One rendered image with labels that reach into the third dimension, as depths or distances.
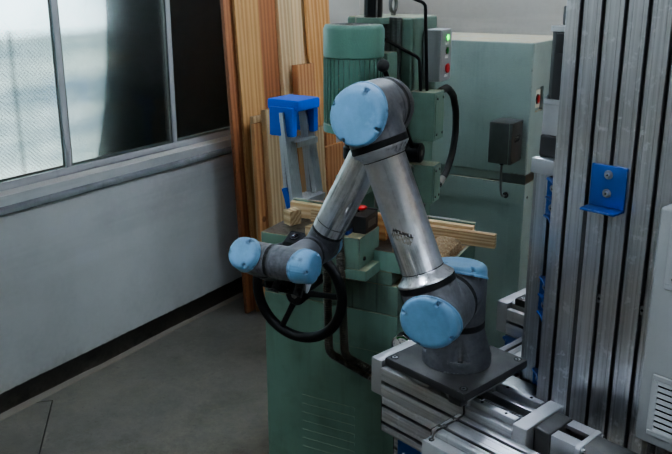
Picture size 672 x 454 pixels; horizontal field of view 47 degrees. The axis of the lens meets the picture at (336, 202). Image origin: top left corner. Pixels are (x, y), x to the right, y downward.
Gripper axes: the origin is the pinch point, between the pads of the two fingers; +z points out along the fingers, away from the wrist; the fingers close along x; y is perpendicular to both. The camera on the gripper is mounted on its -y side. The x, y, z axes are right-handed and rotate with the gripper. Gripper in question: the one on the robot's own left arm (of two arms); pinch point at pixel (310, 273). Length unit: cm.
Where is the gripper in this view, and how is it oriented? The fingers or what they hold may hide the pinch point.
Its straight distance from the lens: 200.4
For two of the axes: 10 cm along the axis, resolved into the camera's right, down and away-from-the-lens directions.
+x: 8.9, 1.2, -4.3
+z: 3.9, 2.7, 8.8
